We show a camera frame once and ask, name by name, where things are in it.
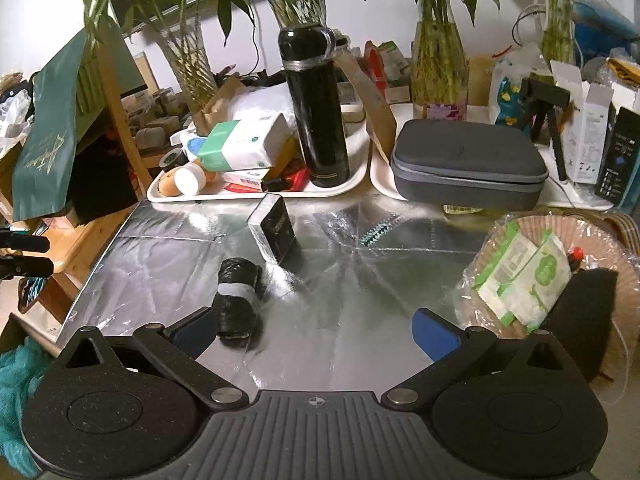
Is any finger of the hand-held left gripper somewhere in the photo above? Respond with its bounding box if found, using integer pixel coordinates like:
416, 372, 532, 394
0, 231, 52, 254
0, 255, 54, 279

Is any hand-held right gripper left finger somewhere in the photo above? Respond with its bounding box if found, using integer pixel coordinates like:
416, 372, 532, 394
60, 306, 251, 406

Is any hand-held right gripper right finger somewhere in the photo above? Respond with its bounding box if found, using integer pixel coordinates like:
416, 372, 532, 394
381, 308, 583, 406

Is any black garbage bag roll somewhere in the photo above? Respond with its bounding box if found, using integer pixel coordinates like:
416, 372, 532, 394
215, 257, 263, 348

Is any brown cardboard box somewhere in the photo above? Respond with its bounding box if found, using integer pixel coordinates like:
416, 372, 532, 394
0, 307, 38, 356

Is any teal bath pouf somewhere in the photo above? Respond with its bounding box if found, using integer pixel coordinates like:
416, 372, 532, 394
0, 337, 56, 478

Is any teal black bag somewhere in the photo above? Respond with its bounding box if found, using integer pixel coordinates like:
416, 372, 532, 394
17, 272, 56, 311

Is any silver foil mat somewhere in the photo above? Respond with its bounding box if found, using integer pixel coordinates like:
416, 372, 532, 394
57, 195, 640, 396

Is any green white wipes packet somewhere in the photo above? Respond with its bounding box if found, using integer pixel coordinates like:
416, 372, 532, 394
487, 232, 573, 336
472, 220, 541, 306

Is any green tote bag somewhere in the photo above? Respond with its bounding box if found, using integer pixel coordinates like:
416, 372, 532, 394
11, 25, 146, 222

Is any teal interdental brush strip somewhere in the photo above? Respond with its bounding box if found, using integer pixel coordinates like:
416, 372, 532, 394
357, 217, 401, 248

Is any small black box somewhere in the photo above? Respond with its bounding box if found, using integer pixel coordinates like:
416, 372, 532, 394
247, 194, 297, 265

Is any clear plastic bag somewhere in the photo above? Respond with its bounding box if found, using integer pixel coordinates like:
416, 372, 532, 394
0, 72, 38, 156

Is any tan egg-shaped pouch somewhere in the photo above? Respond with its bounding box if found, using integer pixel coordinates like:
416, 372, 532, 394
157, 167, 183, 197

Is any white round jar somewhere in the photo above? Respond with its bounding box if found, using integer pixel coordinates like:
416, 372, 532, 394
174, 166, 207, 195

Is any black face mask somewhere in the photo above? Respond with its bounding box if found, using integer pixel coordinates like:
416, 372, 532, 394
550, 267, 631, 391

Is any black tape roll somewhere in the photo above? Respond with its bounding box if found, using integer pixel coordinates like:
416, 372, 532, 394
160, 149, 191, 171

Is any grey zip case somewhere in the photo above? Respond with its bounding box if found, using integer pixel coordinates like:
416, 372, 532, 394
390, 119, 550, 211

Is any red packet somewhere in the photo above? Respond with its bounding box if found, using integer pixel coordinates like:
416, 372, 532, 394
222, 167, 311, 193

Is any white blue lotion tube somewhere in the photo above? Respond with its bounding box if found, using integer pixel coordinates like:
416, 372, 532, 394
182, 130, 211, 161

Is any green white tissue pack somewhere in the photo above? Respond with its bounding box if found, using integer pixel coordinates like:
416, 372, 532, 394
197, 112, 291, 171

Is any brown paper bag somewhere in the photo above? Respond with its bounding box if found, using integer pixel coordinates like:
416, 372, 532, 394
192, 75, 251, 136
335, 52, 398, 161

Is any white plastic-wrapped pack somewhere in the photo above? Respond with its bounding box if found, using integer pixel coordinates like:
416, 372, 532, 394
230, 87, 297, 122

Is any black thermos bottle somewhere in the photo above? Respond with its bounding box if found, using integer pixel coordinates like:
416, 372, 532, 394
277, 25, 351, 188

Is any mini black tripod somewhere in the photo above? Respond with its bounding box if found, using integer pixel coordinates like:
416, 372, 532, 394
520, 77, 573, 183

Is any printed white plastic bag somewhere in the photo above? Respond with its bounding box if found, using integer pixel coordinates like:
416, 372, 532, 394
490, 42, 551, 126

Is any white open carton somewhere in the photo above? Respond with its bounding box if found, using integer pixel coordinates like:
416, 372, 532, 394
550, 60, 616, 183

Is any black carton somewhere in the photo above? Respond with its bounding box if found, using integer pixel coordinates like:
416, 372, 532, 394
595, 107, 640, 198

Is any red green snack pack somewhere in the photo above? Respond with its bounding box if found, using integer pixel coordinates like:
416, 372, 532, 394
362, 40, 413, 106

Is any yellow packet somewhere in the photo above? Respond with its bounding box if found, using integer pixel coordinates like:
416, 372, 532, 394
607, 57, 640, 81

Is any blue plastic object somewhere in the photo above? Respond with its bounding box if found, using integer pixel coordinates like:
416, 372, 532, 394
572, 0, 640, 36

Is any black cable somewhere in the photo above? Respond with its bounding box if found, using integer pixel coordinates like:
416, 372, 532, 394
222, 20, 266, 81

